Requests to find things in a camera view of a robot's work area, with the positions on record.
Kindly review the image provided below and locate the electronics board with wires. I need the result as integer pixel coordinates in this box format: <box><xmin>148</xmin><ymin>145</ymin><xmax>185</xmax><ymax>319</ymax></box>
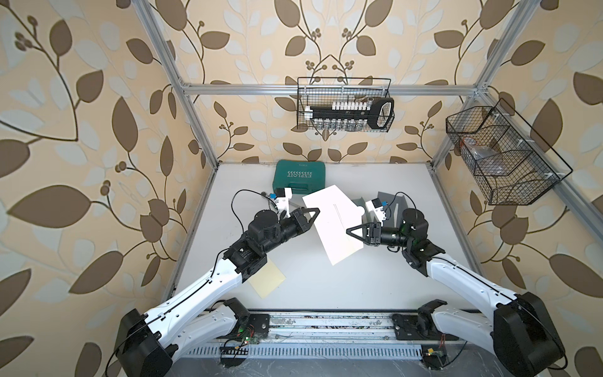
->
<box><xmin>421</xmin><ymin>341</ymin><xmax>448</xmax><ymax>371</ymax></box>
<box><xmin>219</xmin><ymin>327</ymin><xmax>255</xmax><ymax>369</ymax></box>

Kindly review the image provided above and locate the black socket set holder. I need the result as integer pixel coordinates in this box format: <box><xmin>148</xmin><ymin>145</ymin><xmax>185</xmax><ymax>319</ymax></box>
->
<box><xmin>301</xmin><ymin>97</ymin><xmax>395</xmax><ymax>132</ymax></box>

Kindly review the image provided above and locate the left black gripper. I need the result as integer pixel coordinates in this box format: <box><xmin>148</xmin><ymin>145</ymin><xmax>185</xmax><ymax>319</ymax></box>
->
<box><xmin>258</xmin><ymin>206</ymin><xmax>318</xmax><ymax>257</ymax></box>

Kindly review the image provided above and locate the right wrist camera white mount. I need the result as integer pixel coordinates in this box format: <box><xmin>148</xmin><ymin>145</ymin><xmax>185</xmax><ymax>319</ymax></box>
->
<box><xmin>365</xmin><ymin>198</ymin><xmax>388</xmax><ymax>226</ymax></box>

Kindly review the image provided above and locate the clear plastic bag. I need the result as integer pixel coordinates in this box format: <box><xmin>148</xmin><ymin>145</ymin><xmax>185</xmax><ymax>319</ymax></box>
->
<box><xmin>462</xmin><ymin>137</ymin><xmax>505</xmax><ymax>176</ymax></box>

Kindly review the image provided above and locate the black wire basket wall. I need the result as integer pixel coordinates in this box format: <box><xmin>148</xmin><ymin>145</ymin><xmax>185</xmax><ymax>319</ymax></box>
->
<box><xmin>445</xmin><ymin>97</ymin><xmax>573</xmax><ymax>206</ymax></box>
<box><xmin>296</xmin><ymin>76</ymin><xmax>395</xmax><ymax>134</ymax></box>

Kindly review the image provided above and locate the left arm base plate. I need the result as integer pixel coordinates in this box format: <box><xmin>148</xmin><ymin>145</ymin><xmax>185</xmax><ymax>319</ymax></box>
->
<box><xmin>206</xmin><ymin>298</ymin><xmax>272</xmax><ymax>340</ymax></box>

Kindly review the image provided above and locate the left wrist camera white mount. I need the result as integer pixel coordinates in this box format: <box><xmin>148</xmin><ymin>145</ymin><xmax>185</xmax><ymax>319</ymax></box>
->
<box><xmin>269</xmin><ymin>187</ymin><xmax>293</xmax><ymax>219</ymax></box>

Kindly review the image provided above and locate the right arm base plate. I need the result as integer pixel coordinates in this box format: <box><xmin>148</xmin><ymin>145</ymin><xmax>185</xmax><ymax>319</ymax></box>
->
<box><xmin>391</xmin><ymin>299</ymin><xmax>448</xmax><ymax>341</ymax></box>

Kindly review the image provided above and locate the dark grey envelope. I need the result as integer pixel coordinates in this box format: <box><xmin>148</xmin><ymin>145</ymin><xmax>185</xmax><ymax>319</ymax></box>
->
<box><xmin>378</xmin><ymin>192</ymin><xmax>408</xmax><ymax>222</ymax></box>

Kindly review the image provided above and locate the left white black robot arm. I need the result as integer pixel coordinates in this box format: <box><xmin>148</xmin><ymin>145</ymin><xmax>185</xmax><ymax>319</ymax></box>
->
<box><xmin>113</xmin><ymin>207</ymin><xmax>320</xmax><ymax>376</ymax></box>

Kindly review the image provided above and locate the green tool case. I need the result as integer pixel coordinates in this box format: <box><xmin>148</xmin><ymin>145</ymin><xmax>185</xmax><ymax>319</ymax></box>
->
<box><xmin>273</xmin><ymin>160</ymin><xmax>326</xmax><ymax>195</ymax></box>

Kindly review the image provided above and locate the yellow envelope red seal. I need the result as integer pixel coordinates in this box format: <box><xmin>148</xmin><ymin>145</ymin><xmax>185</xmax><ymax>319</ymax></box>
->
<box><xmin>247</xmin><ymin>259</ymin><xmax>286</xmax><ymax>298</ymax></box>

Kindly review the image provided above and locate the black wire basket back wall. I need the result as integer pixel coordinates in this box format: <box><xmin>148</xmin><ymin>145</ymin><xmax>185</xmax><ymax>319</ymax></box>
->
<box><xmin>296</xmin><ymin>76</ymin><xmax>395</xmax><ymax>134</ymax></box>

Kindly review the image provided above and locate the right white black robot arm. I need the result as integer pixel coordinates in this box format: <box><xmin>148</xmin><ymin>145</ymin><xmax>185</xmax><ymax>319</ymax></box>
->
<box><xmin>346</xmin><ymin>208</ymin><xmax>568</xmax><ymax>376</ymax></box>

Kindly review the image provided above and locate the right electronics board with wires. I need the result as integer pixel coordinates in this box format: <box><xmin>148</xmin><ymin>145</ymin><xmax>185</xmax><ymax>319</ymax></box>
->
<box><xmin>421</xmin><ymin>341</ymin><xmax>448</xmax><ymax>371</ymax></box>

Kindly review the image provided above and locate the light blue envelope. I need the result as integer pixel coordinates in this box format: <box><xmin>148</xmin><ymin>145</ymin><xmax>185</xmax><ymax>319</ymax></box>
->
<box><xmin>353</xmin><ymin>198</ymin><xmax>366</xmax><ymax>213</ymax></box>

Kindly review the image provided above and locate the aluminium rail front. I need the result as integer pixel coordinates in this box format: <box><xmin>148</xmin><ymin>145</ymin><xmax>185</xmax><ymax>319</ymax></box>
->
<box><xmin>137</xmin><ymin>309</ymin><xmax>529</xmax><ymax>345</ymax></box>

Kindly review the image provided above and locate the left electronics board with wires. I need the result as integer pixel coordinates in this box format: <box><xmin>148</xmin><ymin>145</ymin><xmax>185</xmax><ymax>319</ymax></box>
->
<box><xmin>219</xmin><ymin>327</ymin><xmax>255</xmax><ymax>369</ymax></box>

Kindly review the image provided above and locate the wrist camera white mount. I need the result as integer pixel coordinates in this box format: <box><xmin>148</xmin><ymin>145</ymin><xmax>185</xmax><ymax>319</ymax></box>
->
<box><xmin>269</xmin><ymin>187</ymin><xmax>293</xmax><ymax>219</ymax></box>
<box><xmin>365</xmin><ymin>198</ymin><xmax>388</xmax><ymax>226</ymax></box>

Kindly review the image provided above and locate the black wire basket right wall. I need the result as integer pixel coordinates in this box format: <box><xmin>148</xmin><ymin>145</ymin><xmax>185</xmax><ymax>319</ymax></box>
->
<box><xmin>445</xmin><ymin>97</ymin><xmax>573</xmax><ymax>206</ymax></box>

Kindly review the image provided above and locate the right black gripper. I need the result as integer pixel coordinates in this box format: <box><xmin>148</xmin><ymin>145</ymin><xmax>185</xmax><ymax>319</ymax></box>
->
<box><xmin>347</xmin><ymin>222</ymin><xmax>412</xmax><ymax>250</ymax></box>

